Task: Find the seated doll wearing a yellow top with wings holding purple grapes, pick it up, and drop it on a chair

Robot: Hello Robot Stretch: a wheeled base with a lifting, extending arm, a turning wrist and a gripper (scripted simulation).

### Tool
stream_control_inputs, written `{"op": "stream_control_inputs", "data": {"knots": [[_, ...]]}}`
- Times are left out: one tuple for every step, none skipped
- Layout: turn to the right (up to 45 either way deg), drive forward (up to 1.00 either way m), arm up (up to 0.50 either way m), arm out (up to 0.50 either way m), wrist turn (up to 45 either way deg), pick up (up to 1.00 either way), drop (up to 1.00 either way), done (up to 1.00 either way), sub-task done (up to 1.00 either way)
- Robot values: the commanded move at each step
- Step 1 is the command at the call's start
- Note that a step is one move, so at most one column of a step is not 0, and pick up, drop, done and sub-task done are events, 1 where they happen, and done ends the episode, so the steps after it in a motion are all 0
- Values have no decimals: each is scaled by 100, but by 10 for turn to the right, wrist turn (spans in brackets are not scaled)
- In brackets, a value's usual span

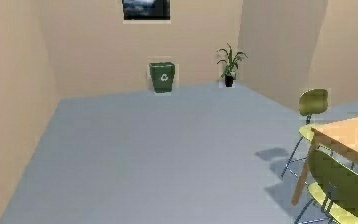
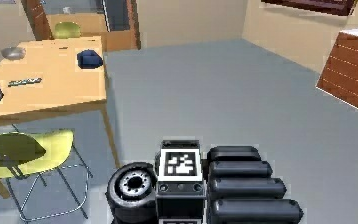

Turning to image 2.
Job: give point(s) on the dark blue box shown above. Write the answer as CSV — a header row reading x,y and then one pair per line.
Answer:
x,y
89,59

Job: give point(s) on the brown wooden door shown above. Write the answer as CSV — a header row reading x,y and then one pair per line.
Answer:
x,y
37,18

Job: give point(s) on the dark remote control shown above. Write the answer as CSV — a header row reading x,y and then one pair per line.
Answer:
x,y
24,81

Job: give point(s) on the dark framed window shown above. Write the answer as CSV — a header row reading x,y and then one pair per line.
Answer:
x,y
313,6

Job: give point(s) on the grey metal bowl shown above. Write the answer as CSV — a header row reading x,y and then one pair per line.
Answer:
x,y
13,52

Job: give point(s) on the light wooden table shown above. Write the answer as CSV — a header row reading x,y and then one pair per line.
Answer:
x,y
47,83

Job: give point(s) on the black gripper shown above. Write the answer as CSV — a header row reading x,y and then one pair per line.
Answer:
x,y
132,191

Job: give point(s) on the yellow-green shell chair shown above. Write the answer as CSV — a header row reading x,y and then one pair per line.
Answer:
x,y
37,153
67,30

